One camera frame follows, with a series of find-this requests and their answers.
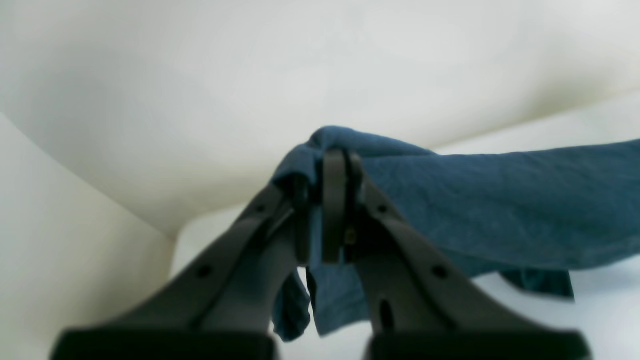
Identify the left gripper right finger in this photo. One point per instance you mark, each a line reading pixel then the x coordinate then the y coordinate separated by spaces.
pixel 421 306

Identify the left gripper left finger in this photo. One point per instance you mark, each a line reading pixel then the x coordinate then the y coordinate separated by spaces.
pixel 220 306

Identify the dark blue t-shirt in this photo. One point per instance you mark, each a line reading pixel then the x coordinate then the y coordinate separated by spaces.
pixel 531 216

